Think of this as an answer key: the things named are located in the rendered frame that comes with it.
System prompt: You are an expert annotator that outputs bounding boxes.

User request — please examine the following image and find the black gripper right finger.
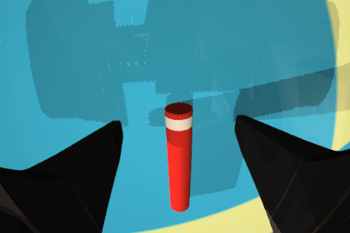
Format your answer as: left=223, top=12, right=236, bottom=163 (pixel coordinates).
left=235, top=115, right=350, bottom=233

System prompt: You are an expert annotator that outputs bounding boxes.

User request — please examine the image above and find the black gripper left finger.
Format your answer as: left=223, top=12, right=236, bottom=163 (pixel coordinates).
left=0, top=121, right=123, bottom=233

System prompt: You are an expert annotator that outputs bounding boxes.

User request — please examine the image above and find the red peg with white band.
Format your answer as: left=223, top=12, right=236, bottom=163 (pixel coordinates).
left=165, top=102, right=194, bottom=212

